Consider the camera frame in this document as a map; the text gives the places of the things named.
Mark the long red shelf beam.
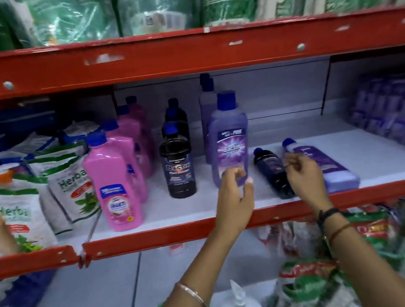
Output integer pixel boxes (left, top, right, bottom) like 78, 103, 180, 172
0, 0, 405, 102
78, 177, 405, 266

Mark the brown thread bracelet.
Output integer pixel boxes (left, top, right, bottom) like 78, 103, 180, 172
325, 222, 357, 246

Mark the person's right hand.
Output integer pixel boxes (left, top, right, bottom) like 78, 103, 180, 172
282, 148, 335, 221

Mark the person's left hand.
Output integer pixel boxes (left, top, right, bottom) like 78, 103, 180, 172
205, 165, 261, 234

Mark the white shelf board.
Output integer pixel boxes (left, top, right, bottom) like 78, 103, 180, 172
77, 119, 405, 244

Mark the black wrist band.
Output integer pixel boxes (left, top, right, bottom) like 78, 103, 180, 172
315, 207, 343, 227

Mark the silver bangle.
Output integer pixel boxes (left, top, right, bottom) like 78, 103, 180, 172
175, 278, 210, 307

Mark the stack of purple packets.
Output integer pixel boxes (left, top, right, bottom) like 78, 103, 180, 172
342, 71, 405, 180

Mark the person's right forearm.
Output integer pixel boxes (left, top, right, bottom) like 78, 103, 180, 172
315, 196, 405, 307

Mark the pink bottle with blue cap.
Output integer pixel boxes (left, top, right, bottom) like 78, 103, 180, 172
102, 116, 150, 206
116, 102, 156, 182
77, 126, 146, 236
125, 93, 152, 139

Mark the pile of red green packets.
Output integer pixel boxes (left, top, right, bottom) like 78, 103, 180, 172
255, 195, 405, 307

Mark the row of green plastic packets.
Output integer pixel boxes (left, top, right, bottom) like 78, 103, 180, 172
0, 0, 405, 77

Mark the person's left forearm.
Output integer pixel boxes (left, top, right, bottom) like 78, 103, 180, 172
124, 224, 263, 307

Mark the stack of blue packets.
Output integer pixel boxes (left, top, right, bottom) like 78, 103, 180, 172
0, 99, 64, 171

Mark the pile of white green-print pouches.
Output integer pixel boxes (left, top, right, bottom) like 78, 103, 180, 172
0, 118, 117, 259

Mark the black bottle with blue cap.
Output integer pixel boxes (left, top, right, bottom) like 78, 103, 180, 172
251, 143, 296, 203
161, 105, 190, 142
167, 96, 186, 112
156, 120, 199, 201

